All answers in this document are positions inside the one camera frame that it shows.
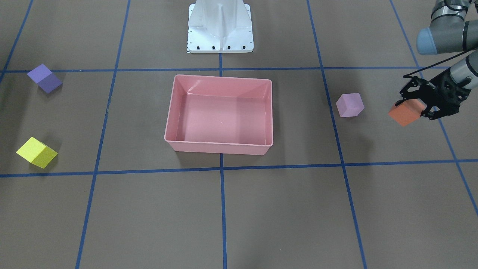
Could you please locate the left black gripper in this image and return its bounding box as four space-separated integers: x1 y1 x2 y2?
399 68 472 120

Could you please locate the orange foam block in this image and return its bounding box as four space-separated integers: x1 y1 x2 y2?
388 99 425 127

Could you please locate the light pink foam block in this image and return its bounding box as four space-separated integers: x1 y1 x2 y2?
336 93 365 118

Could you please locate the dark purple foam block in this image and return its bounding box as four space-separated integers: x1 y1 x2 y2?
27 64 62 93

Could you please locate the yellow foam block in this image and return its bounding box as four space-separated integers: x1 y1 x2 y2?
16 137 58 168

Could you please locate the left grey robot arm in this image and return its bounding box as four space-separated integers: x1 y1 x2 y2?
394 0 478 120

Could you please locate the pink plastic bin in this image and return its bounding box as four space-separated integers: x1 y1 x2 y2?
164 74 274 155

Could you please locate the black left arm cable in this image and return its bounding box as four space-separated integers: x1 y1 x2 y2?
403 50 478 79

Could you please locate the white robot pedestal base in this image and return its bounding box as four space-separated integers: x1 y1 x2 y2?
187 0 254 53

